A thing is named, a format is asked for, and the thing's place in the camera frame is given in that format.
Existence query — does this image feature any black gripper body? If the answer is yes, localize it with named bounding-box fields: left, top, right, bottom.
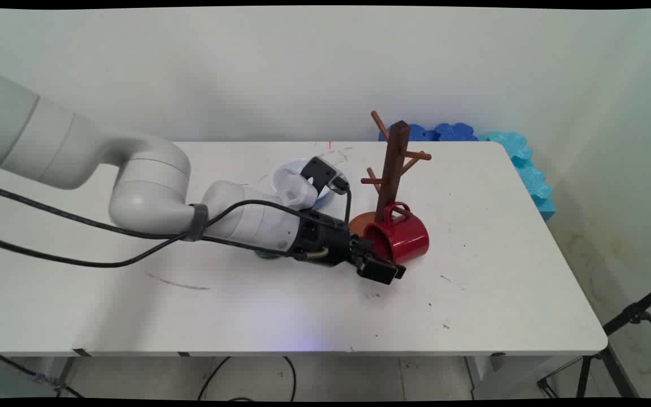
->
left=292, top=212, right=358, bottom=267

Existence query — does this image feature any red mug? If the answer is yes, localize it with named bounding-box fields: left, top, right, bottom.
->
left=362, top=201, right=430, bottom=266

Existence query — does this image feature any wooden mug tree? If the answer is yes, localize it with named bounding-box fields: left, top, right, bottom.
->
left=348, top=110, right=433, bottom=238

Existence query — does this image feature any white table leg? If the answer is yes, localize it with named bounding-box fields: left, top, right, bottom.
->
left=466, top=354, right=508, bottom=400
left=36, top=357, right=76, bottom=398

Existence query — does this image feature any cyan foam mat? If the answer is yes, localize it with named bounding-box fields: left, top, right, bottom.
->
left=477, top=131, right=557, bottom=222

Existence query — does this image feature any black tripod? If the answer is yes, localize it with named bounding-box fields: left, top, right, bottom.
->
left=536, top=279, right=651, bottom=399

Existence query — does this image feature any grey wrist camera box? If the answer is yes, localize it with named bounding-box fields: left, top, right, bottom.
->
left=301, top=157, right=351, bottom=196

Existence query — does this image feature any black looped floor cable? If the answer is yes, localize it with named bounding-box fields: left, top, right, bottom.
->
left=197, top=356, right=297, bottom=402

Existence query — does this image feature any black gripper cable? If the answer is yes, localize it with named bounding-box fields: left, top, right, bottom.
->
left=0, top=232, right=329, bottom=269

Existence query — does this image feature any black floor cable with connector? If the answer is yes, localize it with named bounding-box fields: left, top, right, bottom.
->
left=0, top=343, right=84, bottom=399

